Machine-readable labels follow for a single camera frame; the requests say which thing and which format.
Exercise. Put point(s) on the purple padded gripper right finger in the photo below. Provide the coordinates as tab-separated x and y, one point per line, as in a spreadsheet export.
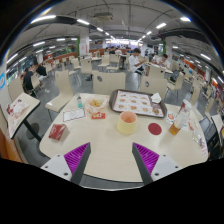
151	165

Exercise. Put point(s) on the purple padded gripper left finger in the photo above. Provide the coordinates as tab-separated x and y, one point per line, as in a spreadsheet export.
71	165

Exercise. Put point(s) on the red round coaster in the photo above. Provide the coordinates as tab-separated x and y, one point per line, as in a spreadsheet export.
154	128

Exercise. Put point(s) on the red packet on table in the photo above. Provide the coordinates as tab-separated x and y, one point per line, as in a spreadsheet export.
57	131

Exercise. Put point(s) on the yellow plastic cup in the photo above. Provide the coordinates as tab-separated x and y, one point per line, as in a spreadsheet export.
127	122

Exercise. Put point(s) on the white paper card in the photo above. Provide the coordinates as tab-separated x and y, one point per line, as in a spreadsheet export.
74	114

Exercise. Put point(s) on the small red sachet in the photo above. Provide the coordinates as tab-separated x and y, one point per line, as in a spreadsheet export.
98	115

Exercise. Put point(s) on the brown food tray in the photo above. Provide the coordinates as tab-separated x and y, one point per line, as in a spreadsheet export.
138	102

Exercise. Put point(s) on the bag of fried snacks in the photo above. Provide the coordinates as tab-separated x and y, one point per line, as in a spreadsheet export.
95	104

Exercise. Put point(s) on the bottle with amber liquid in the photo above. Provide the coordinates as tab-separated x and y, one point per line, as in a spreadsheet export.
181	118

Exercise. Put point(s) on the small teal bottle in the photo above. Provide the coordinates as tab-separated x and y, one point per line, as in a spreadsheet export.
79	101

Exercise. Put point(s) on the crumpled white napkin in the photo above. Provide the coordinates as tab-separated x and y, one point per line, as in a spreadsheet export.
156	98

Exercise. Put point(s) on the beige chair left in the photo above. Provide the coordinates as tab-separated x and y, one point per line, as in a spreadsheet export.
65	91

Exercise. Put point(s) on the left side table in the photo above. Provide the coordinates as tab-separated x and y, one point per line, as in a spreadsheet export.
19	111

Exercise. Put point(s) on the beige chair right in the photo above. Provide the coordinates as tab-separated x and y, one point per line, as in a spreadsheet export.
153	85

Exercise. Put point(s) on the beige chair behind table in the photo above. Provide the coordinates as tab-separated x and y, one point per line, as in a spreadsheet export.
106	83

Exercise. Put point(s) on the person in black shirt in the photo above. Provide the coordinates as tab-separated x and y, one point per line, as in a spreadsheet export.
27	82

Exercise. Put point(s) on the man in white shirt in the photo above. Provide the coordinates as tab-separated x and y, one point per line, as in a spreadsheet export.
134	64

